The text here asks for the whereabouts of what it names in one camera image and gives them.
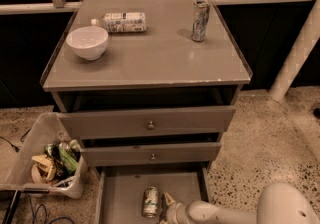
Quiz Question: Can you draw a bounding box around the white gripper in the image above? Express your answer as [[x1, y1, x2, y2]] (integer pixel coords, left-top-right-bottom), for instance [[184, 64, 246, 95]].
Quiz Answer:
[[164, 192, 191, 224]]

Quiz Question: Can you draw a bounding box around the green white 7up can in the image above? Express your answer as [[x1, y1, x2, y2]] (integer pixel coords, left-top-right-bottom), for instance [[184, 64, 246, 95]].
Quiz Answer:
[[142, 187, 159, 218]]

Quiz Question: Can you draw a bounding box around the grey bottom drawer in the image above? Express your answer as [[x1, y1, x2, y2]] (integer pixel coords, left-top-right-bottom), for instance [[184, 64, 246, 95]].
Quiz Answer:
[[94, 163, 211, 224]]

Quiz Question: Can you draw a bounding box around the grey drawer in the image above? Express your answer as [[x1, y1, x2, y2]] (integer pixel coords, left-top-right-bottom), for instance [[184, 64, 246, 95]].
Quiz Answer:
[[81, 142, 221, 167], [94, 163, 211, 224], [58, 106, 235, 139]]

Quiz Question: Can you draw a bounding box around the brass top drawer knob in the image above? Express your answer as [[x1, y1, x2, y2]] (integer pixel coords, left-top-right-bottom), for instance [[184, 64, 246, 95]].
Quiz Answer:
[[147, 121, 156, 130]]

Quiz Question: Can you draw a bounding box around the grey middle drawer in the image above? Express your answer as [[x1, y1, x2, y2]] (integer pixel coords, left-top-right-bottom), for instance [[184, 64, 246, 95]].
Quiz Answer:
[[81, 142, 221, 167]]

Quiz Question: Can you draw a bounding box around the grey top drawer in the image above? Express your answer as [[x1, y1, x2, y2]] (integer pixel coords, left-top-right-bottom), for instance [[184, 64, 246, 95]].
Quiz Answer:
[[58, 106, 235, 139]]

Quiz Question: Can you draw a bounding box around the grey drawer cabinet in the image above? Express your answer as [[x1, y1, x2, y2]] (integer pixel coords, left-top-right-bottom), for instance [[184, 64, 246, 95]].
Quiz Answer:
[[39, 0, 253, 169]]

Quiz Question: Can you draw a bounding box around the tall silver energy can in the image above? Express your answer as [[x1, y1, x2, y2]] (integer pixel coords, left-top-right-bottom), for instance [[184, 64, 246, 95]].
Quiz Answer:
[[192, 0, 210, 42]]

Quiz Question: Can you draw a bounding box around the green bottle in bin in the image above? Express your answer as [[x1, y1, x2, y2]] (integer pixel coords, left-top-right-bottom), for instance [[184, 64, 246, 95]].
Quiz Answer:
[[59, 148, 78, 175]]

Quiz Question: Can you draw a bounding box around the yellow packet in bin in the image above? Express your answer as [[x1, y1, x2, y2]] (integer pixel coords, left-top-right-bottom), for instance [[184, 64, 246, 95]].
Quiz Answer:
[[32, 154, 56, 181]]

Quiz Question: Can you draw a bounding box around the clear plastic bin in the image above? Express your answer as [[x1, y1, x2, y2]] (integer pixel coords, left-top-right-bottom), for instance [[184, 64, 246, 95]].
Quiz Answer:
[[1, 113, 87, 199]]

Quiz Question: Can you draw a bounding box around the white ceramic bowl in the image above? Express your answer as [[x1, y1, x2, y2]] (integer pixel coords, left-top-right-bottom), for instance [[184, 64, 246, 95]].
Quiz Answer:
[[66, 26, 108, 60]]

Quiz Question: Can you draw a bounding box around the lying labelled plastic bottle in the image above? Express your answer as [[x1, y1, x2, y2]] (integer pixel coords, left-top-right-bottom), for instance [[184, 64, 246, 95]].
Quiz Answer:
[[91, 12, 147, 33]]

